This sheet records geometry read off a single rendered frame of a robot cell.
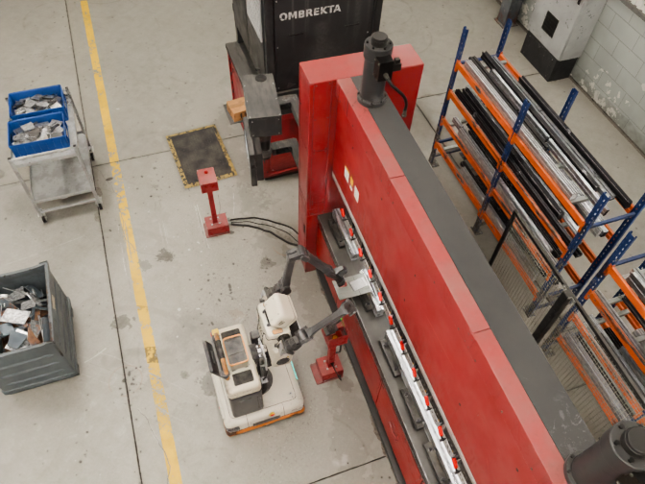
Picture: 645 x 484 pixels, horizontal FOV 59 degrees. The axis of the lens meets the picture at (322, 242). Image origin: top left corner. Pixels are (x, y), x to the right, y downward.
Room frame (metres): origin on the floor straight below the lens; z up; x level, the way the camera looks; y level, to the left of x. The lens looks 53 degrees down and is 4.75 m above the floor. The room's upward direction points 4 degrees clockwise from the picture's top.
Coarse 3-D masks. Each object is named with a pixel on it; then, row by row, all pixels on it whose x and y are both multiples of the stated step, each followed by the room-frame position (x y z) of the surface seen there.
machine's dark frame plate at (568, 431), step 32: (384, 128) 2.75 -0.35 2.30; (416, 160) 2.48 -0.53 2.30; (416, 192) 2.22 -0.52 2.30; (448, 224) 2.00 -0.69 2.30; (480, 256) 1.79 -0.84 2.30; (480, 288) 1.59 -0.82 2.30; (512, 320) 1.42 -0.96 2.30; (512, 352) 1.24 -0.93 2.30; (544, 384) 1.09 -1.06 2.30; (544, 416) 0.94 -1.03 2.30; (576, 416) 0.95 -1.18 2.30; (576, 448) 0.80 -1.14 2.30
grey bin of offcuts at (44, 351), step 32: (0, 288) 2.44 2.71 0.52; (32, 288) 2.46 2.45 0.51; (0, 320) 2.10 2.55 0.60; (32, 320) 2.13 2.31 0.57; (64, 320) 2.29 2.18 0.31; (0, 352) 2.00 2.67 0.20; (32, 352) 1.83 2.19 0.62; (64, 352) 1.94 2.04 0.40; (0, 384) 1.69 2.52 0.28; (32, 384) 1.76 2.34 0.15
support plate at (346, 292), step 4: (356, 276) 2.48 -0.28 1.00; (360, 276) 2.48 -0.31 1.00; (364, 276) 2.48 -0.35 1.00; (332, 280) 2.42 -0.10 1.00; (348, 280) 2.43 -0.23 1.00; (352, 280) 2.43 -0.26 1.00; (336, 284) 2.38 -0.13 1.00; (348, 284) 2.39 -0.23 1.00; (336, 288) 2.35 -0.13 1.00; (340, 288) 2.35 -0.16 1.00; (344, 288) 2.35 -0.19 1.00; (348, 288) 2.36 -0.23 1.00; (364, 288) 2.36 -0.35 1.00; (368, 288) 2.37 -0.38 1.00; (336, 292) 2.32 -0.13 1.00; (340, 292) 2.32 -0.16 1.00; (344, 292) 2.32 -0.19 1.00; (348, 292) 2.32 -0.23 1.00; (352, 292) 2.32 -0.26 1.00; (356, 292) 2.33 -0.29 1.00; (360, 292) 2.33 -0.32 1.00; (364, 292) 2.33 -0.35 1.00; (368, 292) 2.33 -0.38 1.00; (340, 296) 2.28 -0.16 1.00; (344, 296) 2.28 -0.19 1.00; (348, 296) 2.29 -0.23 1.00; (352, 296) 2.29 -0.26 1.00; (340, 300) 2.25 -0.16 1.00
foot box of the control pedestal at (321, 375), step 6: (336, 354) 2.21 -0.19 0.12; (318, 360) 2.15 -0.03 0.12; (336, 360) 2.16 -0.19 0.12; (312, 366) 2.14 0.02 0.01; (318, 366) 2.11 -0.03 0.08; (324, 366) 2.10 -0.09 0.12; (342, 366) 2.11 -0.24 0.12; (312, 372) 2.08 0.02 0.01; (318, 372) 2.09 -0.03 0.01; (324, 372) 2.04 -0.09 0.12; (330, 372) 2.05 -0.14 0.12; (342, 372) 2.07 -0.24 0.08; (318, 378) 2.03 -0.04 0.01; (324, 378) 2.01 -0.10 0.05; (330, 378) 2.03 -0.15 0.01; (336, 378) 2.04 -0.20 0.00; (318, 384) 1.98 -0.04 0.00
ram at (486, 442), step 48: (336, 144) 3.17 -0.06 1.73; (384, 192) 2.38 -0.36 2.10; (384, 240) 2.27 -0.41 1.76; (384, 288) 2.15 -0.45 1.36; (432, 288) 1.71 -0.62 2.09; (432, 336) 1.58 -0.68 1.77; (432, 384) 1.43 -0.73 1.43; (480, 384) 1.17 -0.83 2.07; (480, 432) 1.02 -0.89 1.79; (480, 480) 0.86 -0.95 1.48; (528, 480) 0.73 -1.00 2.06
